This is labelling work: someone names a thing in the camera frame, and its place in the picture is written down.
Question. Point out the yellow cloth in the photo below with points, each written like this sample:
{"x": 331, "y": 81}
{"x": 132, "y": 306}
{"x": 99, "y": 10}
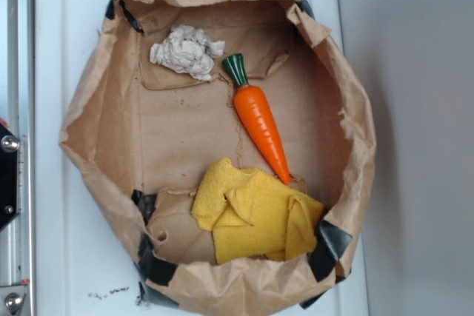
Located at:
{"x": 250, "y": 214}

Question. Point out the orange toy carrot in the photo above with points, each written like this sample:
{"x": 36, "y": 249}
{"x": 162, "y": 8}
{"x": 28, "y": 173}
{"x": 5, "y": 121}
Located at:
{"x": 254, "y": 111}

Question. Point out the brown paper bag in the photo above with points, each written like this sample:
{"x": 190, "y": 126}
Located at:
{"x": 143, "y": 137}

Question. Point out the crumpled white paper towel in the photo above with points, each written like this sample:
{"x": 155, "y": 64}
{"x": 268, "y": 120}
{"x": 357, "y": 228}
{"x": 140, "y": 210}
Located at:
{"x": 188, "y": 50}

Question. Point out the black bracket with bolts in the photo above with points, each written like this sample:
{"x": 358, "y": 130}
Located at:
{"x": 9, "y": 175}

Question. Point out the metal frame rail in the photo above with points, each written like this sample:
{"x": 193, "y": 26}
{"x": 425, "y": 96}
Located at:
{"x": 18, "y": 275}

